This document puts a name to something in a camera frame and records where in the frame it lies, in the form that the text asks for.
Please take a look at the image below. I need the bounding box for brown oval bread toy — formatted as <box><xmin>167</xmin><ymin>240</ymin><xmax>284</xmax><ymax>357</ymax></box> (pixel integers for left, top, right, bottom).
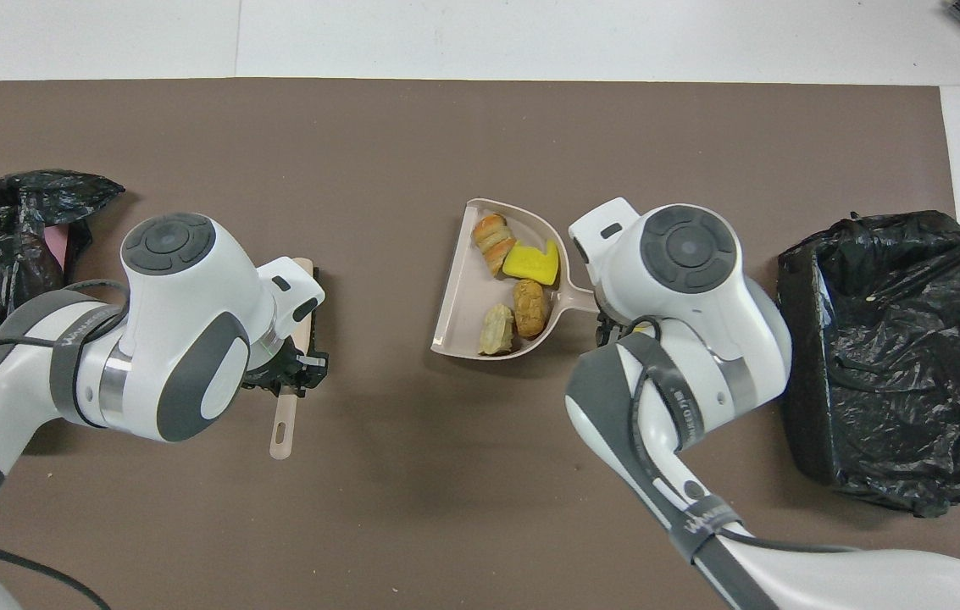
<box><xmin>513</xmin><ymin>279</ymin><xmax>550</xmax><ymax>338</ymax></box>

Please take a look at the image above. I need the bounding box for beige brush with black bristles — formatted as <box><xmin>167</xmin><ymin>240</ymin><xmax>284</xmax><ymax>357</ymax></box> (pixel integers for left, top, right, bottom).
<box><xmin>268</xmin><ymin>257</ymin><xmax>321</xmax><ymax>461</ymax></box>

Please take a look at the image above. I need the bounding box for yellow sponge piece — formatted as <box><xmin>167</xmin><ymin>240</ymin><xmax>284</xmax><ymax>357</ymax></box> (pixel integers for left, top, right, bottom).
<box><xmin>502</xmin><ymin>240</ymin><xmax>561</xmax><ymax>287</ymax></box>

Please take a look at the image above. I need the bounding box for bin lined with black bag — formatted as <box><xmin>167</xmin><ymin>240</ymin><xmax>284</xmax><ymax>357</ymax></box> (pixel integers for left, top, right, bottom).
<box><xmin>770</xmin><ymin>210</ymin><xmax>960</xmax><ymax>519</ymax></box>

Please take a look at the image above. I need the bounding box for pale ridged bread toy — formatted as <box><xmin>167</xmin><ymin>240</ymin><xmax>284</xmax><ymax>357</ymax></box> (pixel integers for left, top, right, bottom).
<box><xmin>478</xmin><ymin>304</ymin><xmax>516</xmax><ymax>356</ymax></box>

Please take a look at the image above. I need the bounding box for orange striped croissant toy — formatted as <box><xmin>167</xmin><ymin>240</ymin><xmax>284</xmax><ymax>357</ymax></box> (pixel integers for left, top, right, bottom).
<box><xmin>472</xmin><ymin>213</ymin><xmax>519</xmax><ymax>277</ymax></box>

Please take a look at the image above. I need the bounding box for pink bin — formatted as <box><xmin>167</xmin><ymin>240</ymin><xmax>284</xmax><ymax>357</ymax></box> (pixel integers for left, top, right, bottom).
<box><xmin>46</xmin><ymin>222</ymin><xmax>74</xmax><ymax>274</ymax></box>

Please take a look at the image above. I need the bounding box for brown table mat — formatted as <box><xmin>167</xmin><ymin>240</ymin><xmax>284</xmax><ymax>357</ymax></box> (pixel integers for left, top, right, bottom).
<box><xmin>0</xmin><ymin>78</ymin><xmax>960</xmax><ymax>610</ymax></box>

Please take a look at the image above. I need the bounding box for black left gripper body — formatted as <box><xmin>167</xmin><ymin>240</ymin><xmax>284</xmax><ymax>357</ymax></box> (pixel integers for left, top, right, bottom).
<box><xmin>241</xmin><ymin>360</ymin><xmax>304</xmax><ymax>399</ymax></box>

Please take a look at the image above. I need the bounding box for beige plastic dustpan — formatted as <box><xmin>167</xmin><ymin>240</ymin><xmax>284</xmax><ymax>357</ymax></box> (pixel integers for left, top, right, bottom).
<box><xmin>432</xmin><ymin>198</ymin><xmax>599</xmax><ymax>362</ymax></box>

